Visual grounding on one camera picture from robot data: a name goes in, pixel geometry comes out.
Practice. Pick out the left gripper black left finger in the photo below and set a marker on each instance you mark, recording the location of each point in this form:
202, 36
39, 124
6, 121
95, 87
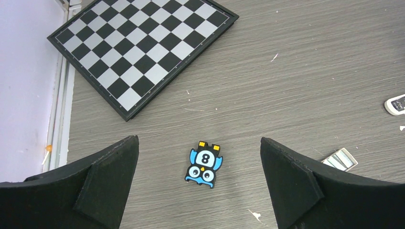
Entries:
90, 193

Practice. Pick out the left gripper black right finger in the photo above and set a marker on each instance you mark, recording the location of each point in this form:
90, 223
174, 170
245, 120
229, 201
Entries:
308, 194

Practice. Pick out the blue owl eraser toy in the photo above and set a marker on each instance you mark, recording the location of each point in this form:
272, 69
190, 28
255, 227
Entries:
204, 163

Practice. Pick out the black white chessboard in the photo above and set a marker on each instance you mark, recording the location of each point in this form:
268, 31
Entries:
130, 50

